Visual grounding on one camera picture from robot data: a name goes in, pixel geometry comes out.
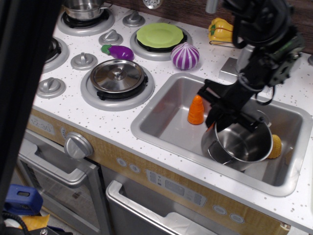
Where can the yellow cloth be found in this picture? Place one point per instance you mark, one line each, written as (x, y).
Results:
(34, 222)

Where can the silver oven knob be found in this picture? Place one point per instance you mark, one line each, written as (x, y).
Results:
(77, 147)

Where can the silver stove knob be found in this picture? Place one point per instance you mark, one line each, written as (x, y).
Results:
(110, 38)
(133, 20)
(50, 88)
(84, 61)

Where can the stove burner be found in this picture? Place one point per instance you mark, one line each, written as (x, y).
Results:
(73, 27)
(89, 94)
(154, 55)
(58, 53)

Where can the back left stove burner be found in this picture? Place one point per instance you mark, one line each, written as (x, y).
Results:
(73, 27)

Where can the purple toy eggplant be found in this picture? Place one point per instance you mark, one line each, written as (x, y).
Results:
(118, 52)

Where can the purple striped toy onion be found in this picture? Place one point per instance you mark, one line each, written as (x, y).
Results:
(185, 56)

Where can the silver oven door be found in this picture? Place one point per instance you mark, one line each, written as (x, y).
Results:
(71, 189)

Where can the silver stove knob middle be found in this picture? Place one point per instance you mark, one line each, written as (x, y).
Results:
(110, 38)

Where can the green toy plate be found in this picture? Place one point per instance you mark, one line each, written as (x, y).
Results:
(160, 35)

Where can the yellow toy bell pepper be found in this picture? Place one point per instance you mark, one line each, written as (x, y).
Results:
(220, 31)

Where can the silver sink basin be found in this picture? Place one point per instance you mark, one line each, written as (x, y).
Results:
(163, 122)

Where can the front left stove burner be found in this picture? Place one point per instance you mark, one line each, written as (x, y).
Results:
(58, 53)

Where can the silver wire handle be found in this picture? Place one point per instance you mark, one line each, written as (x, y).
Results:
(222, 43)

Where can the yellow toy corn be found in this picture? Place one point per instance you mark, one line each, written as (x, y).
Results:
(276, 147)

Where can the silver stove knob front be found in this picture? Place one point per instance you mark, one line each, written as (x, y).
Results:
(50, 88)

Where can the silver dishwasher door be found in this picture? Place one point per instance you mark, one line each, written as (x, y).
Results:
(137, 210)

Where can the black foreground frame bar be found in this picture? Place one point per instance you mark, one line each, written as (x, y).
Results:
(26, 28)

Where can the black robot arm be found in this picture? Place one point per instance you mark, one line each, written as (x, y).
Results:
(266, 25)

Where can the small steel pot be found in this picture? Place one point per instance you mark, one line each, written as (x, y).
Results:
(85, 10)

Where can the front right stove burner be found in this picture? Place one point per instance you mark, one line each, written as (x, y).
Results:
(89, 94)

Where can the orange toy carrot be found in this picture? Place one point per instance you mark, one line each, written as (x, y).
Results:
(196, 111)

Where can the back right stove burner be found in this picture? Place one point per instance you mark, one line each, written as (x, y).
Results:
(154, 55)

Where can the silver stove knob back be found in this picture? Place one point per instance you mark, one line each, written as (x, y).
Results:
(133, 20)

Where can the blue clamp tool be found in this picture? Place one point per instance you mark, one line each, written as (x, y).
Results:
(23, 200)

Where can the stainless steel pot lid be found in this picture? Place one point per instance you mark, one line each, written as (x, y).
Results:
(117, 76)

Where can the silver toy faucet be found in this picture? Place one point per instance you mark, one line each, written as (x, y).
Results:
(232, 66)

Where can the silver strainer spoon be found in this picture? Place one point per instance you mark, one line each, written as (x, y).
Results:
(153, 4)

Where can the silver stove knob left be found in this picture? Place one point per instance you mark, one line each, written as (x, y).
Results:
(84, 61)

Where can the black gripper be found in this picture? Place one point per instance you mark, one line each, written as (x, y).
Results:
(227, 102)

